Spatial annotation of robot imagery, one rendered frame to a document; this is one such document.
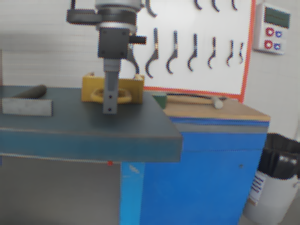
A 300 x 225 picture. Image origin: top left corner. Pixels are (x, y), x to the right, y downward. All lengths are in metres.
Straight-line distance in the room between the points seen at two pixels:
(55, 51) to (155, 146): 1.96
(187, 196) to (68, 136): 1.00
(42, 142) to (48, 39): 1.93
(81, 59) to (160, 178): 1.44
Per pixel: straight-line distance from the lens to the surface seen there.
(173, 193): 1.22
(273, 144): 1.98
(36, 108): 0.42
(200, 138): 1.09
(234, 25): 2.44
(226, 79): 2.39
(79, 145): 0.34
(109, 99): 0.39
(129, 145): 0.34
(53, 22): 2.25
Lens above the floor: 1.18
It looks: 15 degrees down
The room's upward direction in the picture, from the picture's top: 5 degrees clockwise
